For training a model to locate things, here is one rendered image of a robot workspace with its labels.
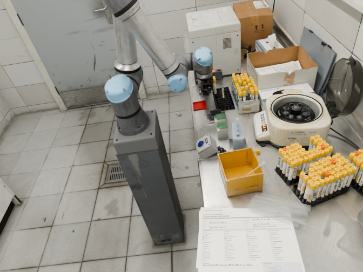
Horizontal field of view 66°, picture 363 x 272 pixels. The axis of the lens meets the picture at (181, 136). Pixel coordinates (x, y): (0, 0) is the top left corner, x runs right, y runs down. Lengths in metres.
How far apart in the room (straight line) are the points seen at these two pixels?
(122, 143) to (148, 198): 0.42
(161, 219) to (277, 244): 0.92
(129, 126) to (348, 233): 0.89
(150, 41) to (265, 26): 1.14
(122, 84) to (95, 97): 2.18
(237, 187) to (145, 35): 0.61
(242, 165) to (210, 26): 0.78
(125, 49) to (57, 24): 1.88
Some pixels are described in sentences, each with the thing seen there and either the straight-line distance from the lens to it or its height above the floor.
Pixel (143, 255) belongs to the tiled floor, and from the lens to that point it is 1.99.
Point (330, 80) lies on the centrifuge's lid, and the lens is 1.33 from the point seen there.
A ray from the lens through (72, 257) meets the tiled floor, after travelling 2.18.
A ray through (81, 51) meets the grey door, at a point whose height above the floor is 0.66.
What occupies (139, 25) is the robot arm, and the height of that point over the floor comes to 1.41.
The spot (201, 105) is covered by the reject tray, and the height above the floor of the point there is 0.88.
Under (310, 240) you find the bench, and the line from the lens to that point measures 1.00.
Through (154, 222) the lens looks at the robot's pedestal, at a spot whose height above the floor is 0.28.
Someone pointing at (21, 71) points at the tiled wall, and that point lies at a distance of 3.50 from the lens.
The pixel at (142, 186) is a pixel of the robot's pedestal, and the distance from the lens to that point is 1.48.
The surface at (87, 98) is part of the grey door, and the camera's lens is 3.37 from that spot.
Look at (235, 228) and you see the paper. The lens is 0.97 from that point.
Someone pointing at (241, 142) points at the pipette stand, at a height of 0.96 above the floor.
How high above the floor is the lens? 1.74
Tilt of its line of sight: 41 degrees down
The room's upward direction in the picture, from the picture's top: 11 degrees counter-clockwise
